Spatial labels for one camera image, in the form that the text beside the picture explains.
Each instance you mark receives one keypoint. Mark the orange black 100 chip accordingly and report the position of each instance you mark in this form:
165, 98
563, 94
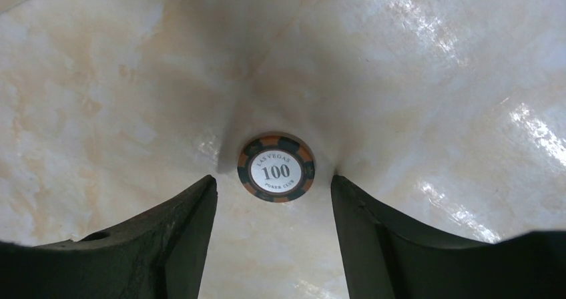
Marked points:
276, 167

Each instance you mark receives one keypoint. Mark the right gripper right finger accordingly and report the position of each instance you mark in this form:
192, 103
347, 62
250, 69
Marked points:
388, 254

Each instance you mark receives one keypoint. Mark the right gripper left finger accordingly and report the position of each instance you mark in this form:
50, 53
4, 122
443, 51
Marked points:
159, 253

